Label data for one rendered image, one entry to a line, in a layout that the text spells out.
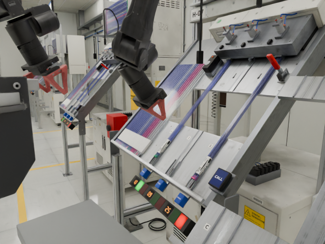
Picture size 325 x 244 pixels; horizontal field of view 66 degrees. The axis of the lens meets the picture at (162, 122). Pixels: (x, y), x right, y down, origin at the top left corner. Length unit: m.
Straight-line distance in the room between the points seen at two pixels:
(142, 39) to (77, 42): 4.70
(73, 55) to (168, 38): 3.25
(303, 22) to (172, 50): 1.47
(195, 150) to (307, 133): 2.00
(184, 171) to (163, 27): 1.62
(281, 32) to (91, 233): 0.84
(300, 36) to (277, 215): 0.57
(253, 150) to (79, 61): 4.76
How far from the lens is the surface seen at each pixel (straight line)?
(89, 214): 0.89
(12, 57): 9.25
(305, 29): 0.93
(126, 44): 0.63
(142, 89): 0.69
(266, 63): 0.96
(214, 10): 1.33
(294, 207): 1.00
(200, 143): 0.82
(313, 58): 0.90
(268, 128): 0.75
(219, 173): 0.65
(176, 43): 2.29
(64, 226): 0.85
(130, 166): 2.20
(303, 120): 2.73
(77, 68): 5.26
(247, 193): 1.01
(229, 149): 0.74
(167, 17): 2.27
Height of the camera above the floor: 1.05
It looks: 11 degrees down
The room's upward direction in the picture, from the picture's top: straight up
